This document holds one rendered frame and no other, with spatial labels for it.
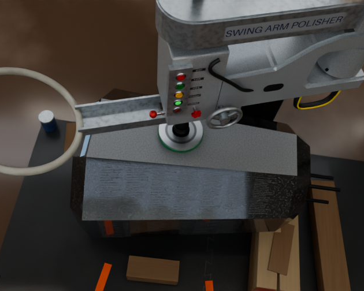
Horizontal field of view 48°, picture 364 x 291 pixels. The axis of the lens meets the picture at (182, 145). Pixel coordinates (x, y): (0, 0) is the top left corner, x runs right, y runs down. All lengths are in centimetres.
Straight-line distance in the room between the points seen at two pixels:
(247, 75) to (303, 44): 22
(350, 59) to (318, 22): 36
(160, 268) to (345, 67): 148
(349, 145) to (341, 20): 187
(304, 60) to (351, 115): 185
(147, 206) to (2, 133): 144
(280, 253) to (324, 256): 34
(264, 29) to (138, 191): 102
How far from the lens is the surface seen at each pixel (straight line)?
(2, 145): 307
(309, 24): 141
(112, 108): 178
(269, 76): 159
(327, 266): 271
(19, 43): 358
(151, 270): 247
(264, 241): 249
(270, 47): 161
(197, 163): 194
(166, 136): 193
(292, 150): 208
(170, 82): 139
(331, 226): 279
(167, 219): 204
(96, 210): 206
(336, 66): 178
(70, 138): 295
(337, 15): 144
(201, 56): 136
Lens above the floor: 256
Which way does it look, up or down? 62 degrees down
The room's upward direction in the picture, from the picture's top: 8 degrees clockwise
